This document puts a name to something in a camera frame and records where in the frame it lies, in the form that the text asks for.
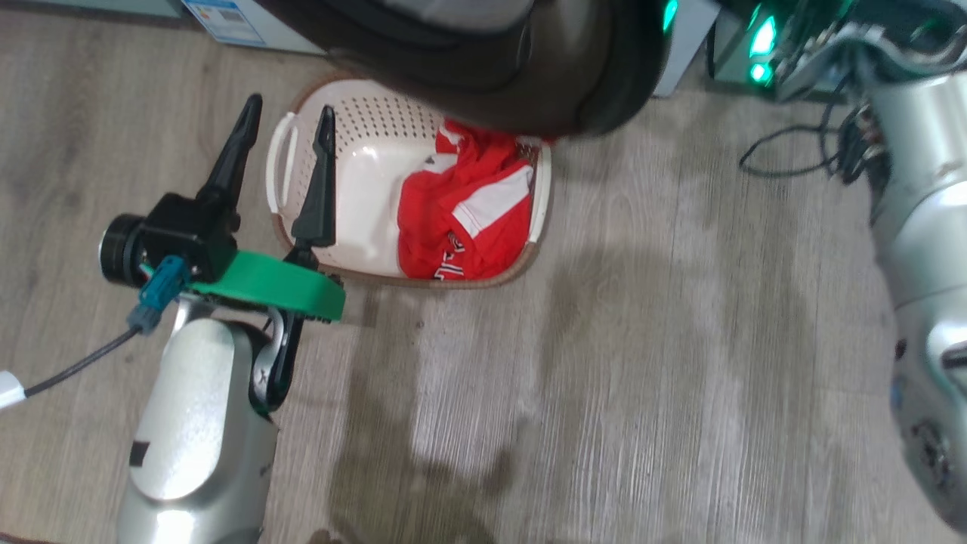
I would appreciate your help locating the dark round washing machine door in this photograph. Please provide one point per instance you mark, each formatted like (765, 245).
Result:
(491, 68)

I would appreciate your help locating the blue and white machine sticker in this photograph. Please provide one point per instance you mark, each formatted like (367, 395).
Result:
(227, 19)

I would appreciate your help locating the cream perforated laundry basket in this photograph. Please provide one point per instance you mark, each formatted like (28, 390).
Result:
(363, 189)

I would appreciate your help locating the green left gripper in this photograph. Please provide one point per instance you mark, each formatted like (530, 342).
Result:
(287, 291)

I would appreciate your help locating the pale green plain cabinet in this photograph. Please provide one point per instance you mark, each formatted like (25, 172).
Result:
(729, 45)

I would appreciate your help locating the pale green cabinet with drawers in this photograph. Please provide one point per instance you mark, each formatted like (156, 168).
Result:
(91, 6)

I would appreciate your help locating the red and white jersey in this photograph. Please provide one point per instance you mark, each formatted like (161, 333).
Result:
(468, 219)

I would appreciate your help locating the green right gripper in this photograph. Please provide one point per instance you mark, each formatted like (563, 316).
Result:
(801, 45)

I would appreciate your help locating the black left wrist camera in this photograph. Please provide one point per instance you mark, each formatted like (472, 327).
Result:
(181, 234)

